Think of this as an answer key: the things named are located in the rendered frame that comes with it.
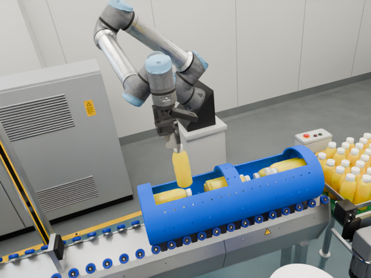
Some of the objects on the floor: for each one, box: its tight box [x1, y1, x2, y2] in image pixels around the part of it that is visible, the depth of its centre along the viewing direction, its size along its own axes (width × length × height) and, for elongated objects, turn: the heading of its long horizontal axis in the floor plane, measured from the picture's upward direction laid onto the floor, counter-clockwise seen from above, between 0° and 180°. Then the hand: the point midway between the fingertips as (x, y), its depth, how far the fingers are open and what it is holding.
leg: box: [280, 246, 293, 268], centre depth 194 cm, size 6×6×63 cm
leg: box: [294, 242, 309, 264], centre depth 182 cm, size 6×6×63 cm
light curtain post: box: [0, 121, 55, 245], centre depth 165 cm, size 6×6×170 cm
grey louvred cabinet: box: [0, 58, 134, 242], centre depth 267 cm, size 54×215×145 cm, turn 121°
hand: (178, 146), depth 116 cm, fingers closed on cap, 4 cm apart
